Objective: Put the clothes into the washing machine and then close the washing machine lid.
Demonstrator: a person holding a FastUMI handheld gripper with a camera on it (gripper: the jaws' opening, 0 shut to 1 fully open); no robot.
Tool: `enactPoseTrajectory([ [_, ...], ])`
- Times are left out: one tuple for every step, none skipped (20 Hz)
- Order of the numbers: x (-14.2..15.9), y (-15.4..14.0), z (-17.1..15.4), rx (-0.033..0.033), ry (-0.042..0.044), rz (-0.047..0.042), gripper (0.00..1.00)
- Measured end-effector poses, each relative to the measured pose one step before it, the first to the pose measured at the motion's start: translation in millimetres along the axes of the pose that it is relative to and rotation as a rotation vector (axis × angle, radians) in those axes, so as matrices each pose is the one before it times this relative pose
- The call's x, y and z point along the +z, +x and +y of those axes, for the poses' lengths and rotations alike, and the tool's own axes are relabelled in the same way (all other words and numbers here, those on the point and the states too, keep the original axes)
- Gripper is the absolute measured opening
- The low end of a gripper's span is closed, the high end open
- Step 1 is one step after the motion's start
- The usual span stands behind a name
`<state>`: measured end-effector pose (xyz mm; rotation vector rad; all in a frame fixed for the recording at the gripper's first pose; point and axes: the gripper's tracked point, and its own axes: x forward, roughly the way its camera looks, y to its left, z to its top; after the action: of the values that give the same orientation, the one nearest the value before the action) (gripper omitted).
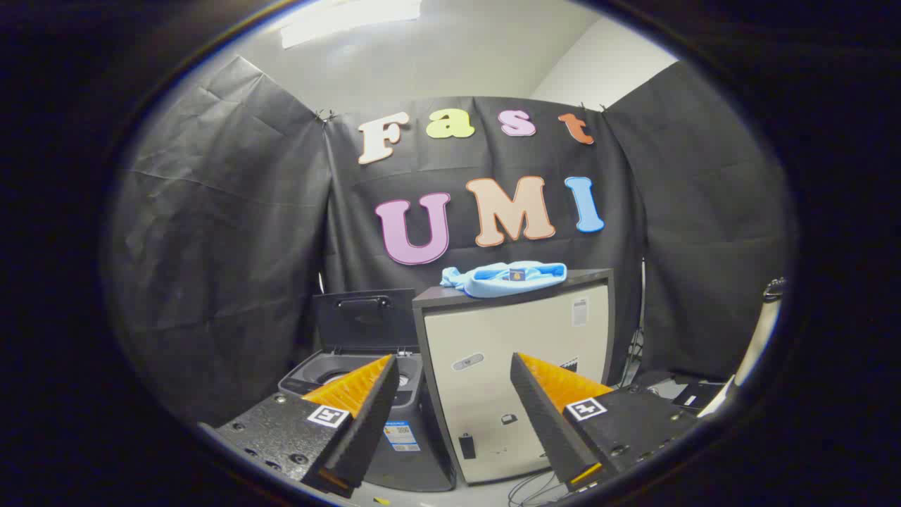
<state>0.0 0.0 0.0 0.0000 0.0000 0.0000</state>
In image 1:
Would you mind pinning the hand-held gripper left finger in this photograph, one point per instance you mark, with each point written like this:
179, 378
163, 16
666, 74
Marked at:
373, 415

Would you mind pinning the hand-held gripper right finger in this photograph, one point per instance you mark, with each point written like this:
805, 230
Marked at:
542, 415

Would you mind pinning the grey washing machine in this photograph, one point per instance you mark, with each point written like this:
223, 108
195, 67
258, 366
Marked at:
431, 470

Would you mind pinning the light blue garment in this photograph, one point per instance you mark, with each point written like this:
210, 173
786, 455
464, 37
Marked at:
493, 283

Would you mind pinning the white cabinet with grey top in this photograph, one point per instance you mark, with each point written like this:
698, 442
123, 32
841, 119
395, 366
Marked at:
493, 331

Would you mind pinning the black backdrop cloth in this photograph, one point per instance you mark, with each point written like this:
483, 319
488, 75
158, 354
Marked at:
232, 246

